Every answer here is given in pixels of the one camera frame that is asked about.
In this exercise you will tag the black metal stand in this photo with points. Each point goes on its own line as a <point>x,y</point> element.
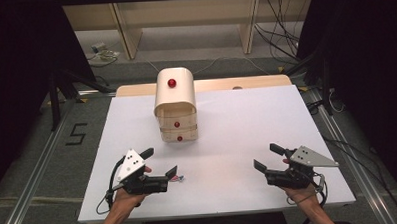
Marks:
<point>325,87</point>

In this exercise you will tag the light wooden shelf unit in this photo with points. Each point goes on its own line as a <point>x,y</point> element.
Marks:
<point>130,34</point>

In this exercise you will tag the black curtain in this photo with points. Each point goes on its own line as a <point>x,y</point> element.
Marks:
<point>368,52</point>
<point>18,65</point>

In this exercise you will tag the aluminium floor rail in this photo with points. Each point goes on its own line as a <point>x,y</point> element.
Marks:
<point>29,188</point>
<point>351,153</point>

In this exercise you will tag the person's right hand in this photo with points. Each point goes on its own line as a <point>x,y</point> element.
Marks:
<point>303,196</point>

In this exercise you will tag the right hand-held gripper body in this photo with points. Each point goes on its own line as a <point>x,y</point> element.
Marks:
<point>306,158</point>

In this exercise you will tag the person's left hand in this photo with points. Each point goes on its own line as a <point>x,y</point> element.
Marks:
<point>129,200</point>

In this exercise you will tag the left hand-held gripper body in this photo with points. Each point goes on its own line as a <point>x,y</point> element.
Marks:
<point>131,166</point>

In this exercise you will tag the white power strip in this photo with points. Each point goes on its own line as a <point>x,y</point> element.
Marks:
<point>98,47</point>

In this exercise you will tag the light wooden table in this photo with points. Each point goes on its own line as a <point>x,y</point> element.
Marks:
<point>252,82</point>

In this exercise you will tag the cream small drawer cabinet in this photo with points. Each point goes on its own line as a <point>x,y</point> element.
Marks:
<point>174,93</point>

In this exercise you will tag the small red trinket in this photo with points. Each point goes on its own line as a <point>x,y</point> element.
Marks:
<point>179,178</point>

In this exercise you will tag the black tripod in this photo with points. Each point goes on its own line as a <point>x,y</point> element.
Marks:
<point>54,103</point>

